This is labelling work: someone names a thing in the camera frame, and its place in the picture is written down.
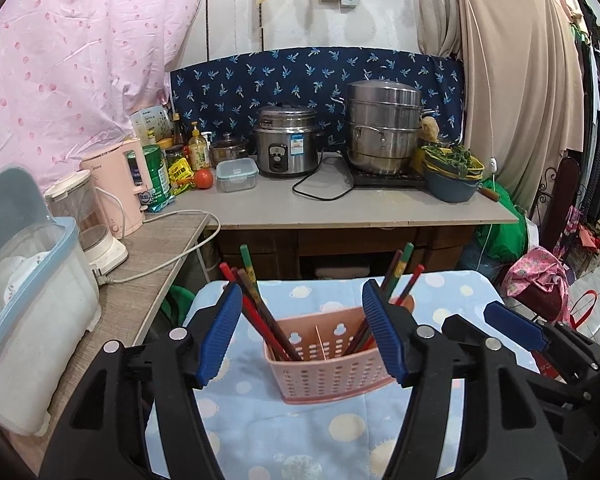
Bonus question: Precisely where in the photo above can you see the white power cable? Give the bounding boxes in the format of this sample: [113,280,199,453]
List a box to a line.
[92,210,221,286]

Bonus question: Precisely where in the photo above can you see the stacked steel steamer pot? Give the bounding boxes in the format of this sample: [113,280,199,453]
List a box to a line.
[332,79,436,176]

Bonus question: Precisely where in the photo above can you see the yellow liquid bottle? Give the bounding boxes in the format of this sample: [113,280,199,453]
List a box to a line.
[186,121,212,171]

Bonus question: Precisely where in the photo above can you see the light blue printed tablecloth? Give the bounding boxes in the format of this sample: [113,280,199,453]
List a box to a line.
[145,270,541,480]

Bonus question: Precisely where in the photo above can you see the white carton box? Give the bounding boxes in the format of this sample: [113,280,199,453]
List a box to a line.
[130,105,173,143]

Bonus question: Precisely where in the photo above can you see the pink electric kettle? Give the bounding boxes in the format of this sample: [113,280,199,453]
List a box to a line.
[79,137,148,238]

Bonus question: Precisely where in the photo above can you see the brown chopstick with gold band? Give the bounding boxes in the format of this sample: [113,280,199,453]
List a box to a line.
[237,269,301,362]

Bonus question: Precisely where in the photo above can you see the dark wooden chair back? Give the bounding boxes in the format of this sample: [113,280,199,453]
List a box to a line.
[535,155,583,261]

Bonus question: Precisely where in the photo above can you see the red chopstick with silver band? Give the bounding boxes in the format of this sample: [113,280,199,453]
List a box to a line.
[219,262,288,362]

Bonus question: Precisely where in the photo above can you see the dark red chopstick silver band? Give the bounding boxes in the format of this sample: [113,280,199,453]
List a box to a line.
[229,268,293,362]

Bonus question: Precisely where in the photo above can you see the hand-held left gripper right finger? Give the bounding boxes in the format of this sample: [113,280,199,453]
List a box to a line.
[361,279,566,480]

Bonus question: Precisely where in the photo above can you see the pink dotted sheet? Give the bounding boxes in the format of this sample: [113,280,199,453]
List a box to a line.
[0,0,213,186]

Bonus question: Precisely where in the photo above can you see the steel rice cooker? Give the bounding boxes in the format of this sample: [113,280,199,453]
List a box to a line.
[252,104,326,178]

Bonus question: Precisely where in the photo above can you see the white floral bowl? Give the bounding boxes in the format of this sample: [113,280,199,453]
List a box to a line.
[0,255,48,311]

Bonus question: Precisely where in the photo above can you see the beige curtain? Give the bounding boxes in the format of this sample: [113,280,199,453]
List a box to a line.
[417,0,588,211]

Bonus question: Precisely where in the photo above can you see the wood-grain side counter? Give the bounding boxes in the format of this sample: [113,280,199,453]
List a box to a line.
[27,210,221,461]

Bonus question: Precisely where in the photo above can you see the small steel pot with lid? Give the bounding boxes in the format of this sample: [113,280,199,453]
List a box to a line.
[209,132,251,167]

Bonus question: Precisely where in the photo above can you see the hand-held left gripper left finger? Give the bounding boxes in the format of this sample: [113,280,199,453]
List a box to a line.
[40,281,244,480]

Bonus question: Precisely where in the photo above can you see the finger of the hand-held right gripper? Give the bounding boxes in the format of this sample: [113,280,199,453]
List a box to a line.
[441,312,577,389]
[484,302,552,354]

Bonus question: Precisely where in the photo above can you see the white dish box blue lid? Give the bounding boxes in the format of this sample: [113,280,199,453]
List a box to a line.
[0,166,103,436]

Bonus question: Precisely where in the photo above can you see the black power cable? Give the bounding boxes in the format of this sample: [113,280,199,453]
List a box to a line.
[292,152,356,202]

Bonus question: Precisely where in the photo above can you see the pink perforated plastic basket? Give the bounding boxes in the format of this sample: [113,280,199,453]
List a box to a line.
[263,296,417,407]

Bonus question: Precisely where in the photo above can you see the navy leaf-print cloth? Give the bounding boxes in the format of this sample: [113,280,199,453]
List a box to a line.
[169,46,467,161]

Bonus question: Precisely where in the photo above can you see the maroon chopstick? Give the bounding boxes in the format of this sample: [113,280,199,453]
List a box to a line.
[380,249,403,296]
[347,322,377,357]

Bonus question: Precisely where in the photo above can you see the clear food container blue lid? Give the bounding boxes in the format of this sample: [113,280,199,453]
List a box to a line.
[215,157,259,193]

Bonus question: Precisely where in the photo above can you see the wooden desk with grey top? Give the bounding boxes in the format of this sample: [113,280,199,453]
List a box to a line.
[180,172,520,281]

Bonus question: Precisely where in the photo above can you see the white blender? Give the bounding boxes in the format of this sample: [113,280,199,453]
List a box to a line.
[44,169,130,276]

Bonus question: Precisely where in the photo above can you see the leafy greens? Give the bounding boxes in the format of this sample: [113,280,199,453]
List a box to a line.
[422,144,483,176]

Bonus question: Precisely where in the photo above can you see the green plastic bag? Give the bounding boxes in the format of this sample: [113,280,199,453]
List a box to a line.
[472,180,528,266]

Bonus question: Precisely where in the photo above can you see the green can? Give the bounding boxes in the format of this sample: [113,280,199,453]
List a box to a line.
[140,144,173,206]

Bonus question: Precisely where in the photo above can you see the yellow snack packet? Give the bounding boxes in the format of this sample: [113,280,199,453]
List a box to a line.
[167,157,195,187]

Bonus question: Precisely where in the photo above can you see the red chopstick with dark band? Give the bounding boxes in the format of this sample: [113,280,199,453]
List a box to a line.
[395,263,426,308]

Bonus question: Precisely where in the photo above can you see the blue-grey bowl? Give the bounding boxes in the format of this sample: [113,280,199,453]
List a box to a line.
[421,162,481,204]

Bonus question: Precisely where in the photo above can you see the pink floral cloth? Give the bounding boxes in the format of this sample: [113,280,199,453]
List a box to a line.
[500,245,571,311]

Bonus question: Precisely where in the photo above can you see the black induction cooktop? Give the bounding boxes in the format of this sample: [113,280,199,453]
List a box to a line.
[347,162,431,190]

